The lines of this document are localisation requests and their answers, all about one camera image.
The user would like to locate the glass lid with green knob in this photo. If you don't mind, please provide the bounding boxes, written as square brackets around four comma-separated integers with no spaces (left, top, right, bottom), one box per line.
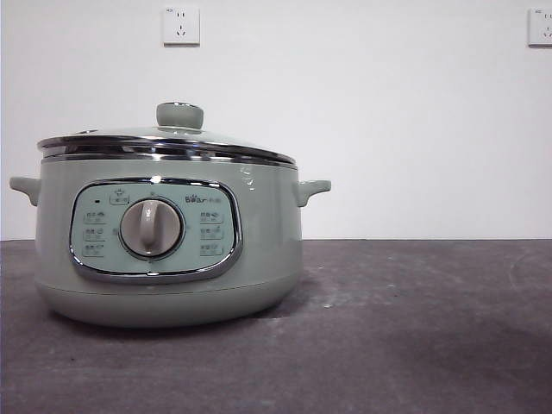
[36,101,298,167]

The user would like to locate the pale green electric cooking pot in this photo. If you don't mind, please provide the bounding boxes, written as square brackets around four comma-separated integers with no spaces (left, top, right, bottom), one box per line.
[9,155,332,329]

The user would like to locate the white wall socket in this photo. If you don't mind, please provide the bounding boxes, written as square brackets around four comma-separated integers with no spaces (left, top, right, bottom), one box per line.
[527,8,552,48]
[162,6,201,47]

